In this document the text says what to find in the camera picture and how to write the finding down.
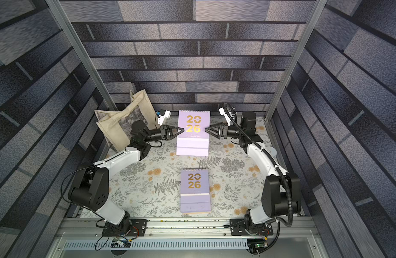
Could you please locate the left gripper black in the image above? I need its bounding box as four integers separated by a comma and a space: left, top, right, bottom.
143, 127, 184, 145

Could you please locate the purple calendar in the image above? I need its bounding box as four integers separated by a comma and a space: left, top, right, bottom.
176, 110, 210, 157
180, 169, 212, 214

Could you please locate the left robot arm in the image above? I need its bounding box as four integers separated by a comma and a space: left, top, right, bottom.
68, 120, 185, 237

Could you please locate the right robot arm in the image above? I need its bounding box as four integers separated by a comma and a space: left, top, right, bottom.
205, 106, 301, 235

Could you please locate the white orange round can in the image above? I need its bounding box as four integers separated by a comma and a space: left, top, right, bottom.
266, 146, 277, 157

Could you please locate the beige Monet tote bag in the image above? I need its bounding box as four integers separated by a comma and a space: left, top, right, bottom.
95, 90, 159, 152

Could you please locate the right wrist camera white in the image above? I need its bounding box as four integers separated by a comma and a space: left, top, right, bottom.
219, 107, 231, 126

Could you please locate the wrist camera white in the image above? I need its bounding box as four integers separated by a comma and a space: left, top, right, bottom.
219, 107, 231, 126
156, 109, 171, 126

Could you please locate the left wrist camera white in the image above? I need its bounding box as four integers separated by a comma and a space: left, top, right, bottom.
156, 109, 171, 126

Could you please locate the right aluminium frame post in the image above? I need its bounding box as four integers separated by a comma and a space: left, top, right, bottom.
264, 0, 328, 122

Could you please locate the aluminium frame post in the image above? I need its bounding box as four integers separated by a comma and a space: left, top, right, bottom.
264, 0, 328, 122
45, 0, 118, 111

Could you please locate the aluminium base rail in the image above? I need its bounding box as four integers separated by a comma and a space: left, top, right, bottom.
47, 217, 328, 258

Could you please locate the left aluminium frame post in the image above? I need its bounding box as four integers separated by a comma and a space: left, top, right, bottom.
45, 0, 118, 111

